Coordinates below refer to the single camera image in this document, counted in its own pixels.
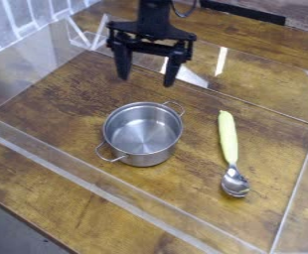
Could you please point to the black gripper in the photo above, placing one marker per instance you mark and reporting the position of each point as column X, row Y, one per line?
column 150, row 35

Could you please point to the small steel pot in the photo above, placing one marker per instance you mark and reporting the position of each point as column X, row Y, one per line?
column 141, row 132

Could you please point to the green handled metal spoon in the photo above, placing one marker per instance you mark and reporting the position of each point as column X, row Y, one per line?
column 234, row 184

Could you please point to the black bar in background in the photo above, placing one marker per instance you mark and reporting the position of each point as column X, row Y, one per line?
column 244, row 12

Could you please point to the clear acrylic enclosure wall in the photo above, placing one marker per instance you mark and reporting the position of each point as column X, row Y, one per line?
column 106, row 208

